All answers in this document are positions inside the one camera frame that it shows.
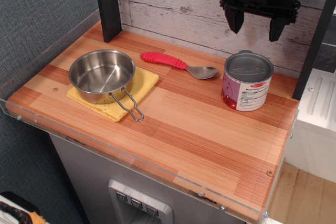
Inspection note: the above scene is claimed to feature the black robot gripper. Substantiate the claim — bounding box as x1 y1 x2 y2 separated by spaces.
220 0 300 42

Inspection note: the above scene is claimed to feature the toy cherry can grey lid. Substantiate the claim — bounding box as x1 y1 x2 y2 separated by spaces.
221 50 274 111

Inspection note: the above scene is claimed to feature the yellow folded cloth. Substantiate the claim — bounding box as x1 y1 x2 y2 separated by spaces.
66 66 160 123

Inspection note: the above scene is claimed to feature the white toy sink unit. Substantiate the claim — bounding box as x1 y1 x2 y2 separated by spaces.
285 69 335 182

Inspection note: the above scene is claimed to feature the silver ice dispenser panel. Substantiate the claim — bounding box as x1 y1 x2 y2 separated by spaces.
108 179 173 223

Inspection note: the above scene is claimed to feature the grey toy fridge cabinet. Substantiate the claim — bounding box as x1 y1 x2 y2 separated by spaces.
50 135 243 223

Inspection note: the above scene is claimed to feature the clear acrylic table guard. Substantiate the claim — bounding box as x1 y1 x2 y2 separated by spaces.
7 23 298 223

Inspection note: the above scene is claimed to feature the orange object bottom left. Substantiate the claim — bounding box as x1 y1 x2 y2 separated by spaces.
28 212 47 224

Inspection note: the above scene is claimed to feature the black right upright post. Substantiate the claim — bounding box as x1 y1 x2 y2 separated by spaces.
292 0 335 100

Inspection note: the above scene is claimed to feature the black upright post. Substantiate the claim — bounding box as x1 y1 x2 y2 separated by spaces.
292 0 335 100
98 0 122 42

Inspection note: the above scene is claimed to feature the red handled metal spoon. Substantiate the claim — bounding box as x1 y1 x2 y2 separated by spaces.
140 52 218 80

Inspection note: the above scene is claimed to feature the black left upright post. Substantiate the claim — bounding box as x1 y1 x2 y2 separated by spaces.
98 0 122 42

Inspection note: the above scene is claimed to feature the stainless steel pot wire handle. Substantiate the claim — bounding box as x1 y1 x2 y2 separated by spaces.
68 49 144 122

